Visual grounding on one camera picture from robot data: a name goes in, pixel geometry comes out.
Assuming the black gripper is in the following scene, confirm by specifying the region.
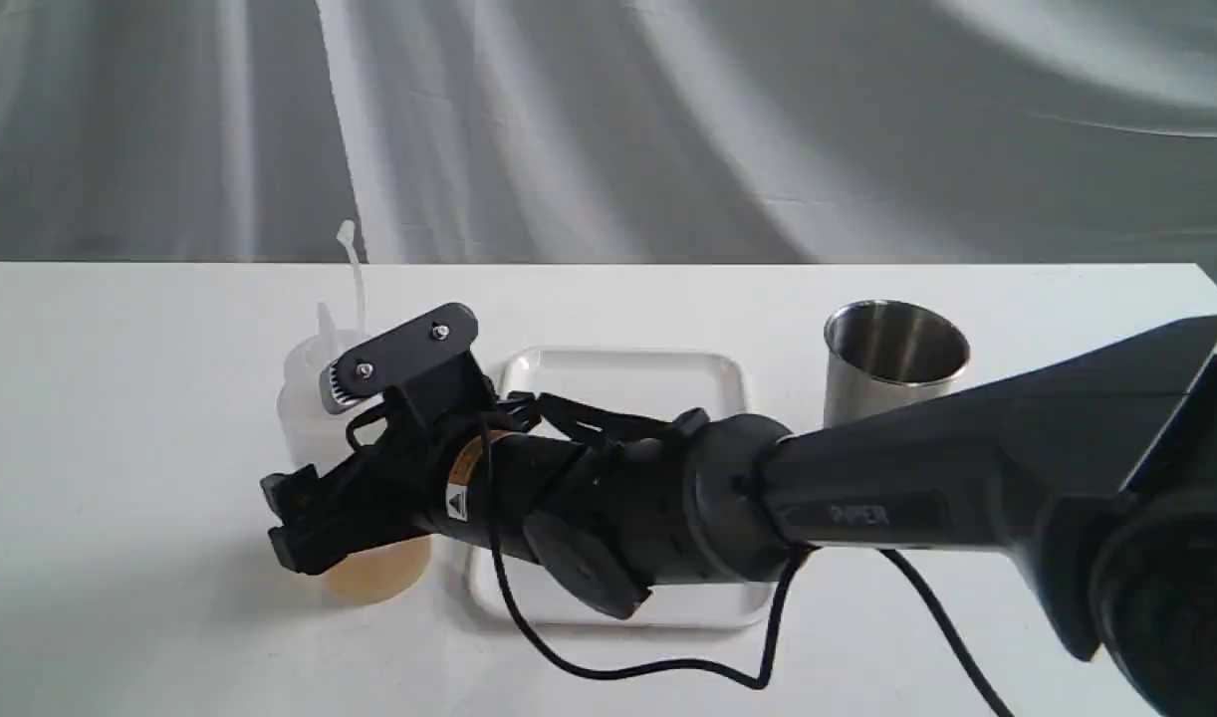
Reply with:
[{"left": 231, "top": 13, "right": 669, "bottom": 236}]
[{"left": 260, "top": 303, "right": 571, "bottom": 576}]

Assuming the translucent squeeze bottle amber liquid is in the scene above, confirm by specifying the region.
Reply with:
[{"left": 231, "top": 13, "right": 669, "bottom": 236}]
[{"left": 277, "top": 219, "right": 434, "bottom": 606}]

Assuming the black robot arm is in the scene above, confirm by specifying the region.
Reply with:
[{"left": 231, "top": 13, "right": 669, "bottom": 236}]
[{"left": 260, "top": 303, "right": 1217, "bottom": 716}]

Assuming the stainless steel cup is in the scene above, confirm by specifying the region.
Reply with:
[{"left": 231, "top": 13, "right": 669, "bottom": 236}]
[{"left": 823, "top": 299, "right": 972, "bottom": 428}]

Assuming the white rectangular plastic tray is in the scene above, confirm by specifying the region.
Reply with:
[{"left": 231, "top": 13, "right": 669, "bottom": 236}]
[{"left": 500, "top": 347, "right": 774, "bottom": 631}]

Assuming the grey backdrop cloth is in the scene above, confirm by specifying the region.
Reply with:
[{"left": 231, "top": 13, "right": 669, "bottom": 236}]
[{"left": 0, "top": 1, "right": 1217, "bottom": 282}]

